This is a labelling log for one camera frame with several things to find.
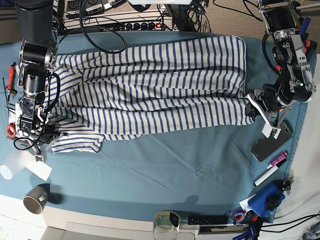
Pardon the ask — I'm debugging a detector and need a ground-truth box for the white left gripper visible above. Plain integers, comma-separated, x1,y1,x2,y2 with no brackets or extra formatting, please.
245,93,292,140

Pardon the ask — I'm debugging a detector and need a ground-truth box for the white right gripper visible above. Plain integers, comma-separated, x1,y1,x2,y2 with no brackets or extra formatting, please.
13,132,69,163

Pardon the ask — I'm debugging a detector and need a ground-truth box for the blue white striped T-shirt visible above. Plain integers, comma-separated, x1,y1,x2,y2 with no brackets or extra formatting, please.
48,36,252,154

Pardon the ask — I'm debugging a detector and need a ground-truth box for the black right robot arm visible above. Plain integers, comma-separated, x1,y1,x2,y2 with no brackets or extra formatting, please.
14,0,63,163

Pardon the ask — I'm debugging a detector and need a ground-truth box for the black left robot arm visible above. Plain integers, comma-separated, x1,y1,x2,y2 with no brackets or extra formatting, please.
245,0,318,139

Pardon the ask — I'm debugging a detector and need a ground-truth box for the translucent white plastic cup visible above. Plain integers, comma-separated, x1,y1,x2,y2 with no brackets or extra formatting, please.
0,149,34,180

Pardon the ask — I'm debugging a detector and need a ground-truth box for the red tape roll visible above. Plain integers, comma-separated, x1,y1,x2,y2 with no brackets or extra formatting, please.
5,123,16,139

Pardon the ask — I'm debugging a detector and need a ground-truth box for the smartphone in clear case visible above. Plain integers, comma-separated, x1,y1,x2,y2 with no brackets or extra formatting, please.
250,121,292,162

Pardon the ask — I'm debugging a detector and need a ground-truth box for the grey metal mug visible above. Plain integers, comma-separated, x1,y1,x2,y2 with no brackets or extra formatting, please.
22,185,50,215

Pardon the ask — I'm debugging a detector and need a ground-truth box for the pink marker pen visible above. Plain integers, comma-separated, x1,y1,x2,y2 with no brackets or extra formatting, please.
267,150,288,169

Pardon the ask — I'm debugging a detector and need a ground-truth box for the white board marker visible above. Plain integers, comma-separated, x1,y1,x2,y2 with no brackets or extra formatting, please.
253,159,287,187

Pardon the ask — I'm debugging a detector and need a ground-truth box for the blue table cloth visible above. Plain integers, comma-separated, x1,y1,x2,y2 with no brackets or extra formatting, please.
0,31,313,223

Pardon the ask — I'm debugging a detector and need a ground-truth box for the blue clamp tool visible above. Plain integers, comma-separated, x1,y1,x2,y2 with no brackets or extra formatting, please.
248,180,286,218

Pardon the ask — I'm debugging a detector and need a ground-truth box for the purple tape roll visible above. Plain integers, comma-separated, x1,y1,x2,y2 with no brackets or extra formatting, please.
232,211,246,224

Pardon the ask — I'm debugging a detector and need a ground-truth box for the black remote control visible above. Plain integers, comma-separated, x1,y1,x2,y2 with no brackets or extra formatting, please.
187,215,229,225

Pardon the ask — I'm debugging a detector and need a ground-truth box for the black power strip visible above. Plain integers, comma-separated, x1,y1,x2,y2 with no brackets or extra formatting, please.
102,21,165,32

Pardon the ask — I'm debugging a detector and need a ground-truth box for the clear glass jar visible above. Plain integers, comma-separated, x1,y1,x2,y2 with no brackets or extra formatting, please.
153,211,180,240

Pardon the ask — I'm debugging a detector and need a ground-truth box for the black cable tie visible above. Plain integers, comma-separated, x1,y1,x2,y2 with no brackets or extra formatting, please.
2,77,10,113

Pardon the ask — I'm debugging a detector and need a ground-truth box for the red handled screwdriver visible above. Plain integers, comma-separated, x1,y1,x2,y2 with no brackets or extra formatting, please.
7,64,17,99

